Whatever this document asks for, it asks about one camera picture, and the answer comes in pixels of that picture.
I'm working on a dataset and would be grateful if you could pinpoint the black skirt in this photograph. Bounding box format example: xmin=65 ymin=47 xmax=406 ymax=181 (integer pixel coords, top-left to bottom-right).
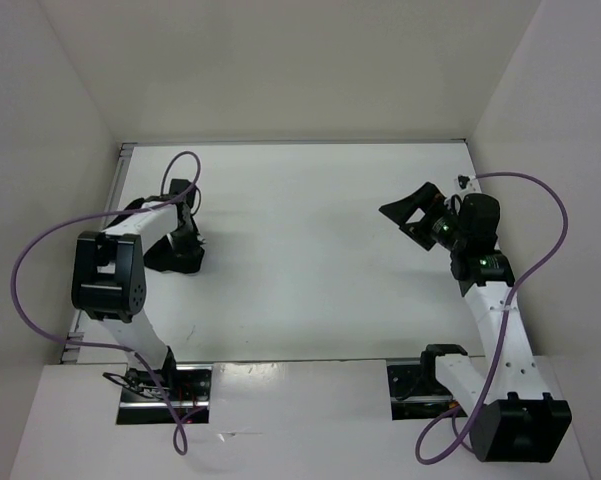
xmin=143 ymin=235 xmax=205 ymax=275

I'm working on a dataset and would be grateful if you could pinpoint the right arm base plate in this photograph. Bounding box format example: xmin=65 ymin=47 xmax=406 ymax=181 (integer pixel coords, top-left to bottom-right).
xmin=386 ymin=359 xmax=457 ymax=421

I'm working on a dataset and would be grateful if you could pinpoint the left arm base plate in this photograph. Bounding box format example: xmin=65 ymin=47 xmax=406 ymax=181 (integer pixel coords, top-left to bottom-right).
xmin=103 ymin=364 xmax=213 ymax=425

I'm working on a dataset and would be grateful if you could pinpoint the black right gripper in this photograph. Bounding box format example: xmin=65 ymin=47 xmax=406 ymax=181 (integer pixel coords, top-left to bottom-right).
xmin=380 ymin=181 xmax=467 ymax=252

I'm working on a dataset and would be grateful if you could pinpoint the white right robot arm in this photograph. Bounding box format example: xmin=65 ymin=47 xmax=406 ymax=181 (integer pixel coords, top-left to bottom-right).
xmin=379 ymin=177 xmax=572 ymax=465

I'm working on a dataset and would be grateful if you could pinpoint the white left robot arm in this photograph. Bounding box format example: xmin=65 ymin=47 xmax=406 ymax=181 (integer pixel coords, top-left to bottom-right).
xmin=71 ymin=179 xmax=205 ymax=400

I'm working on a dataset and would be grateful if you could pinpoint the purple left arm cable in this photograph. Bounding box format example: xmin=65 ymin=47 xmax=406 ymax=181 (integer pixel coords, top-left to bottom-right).
xmin=11 ymin=151 xmax=204 ymax=455

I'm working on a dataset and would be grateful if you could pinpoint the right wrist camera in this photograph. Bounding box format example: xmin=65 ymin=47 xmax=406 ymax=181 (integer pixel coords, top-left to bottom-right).
xmin=454 ymin=175 xmax=481 ymax=194

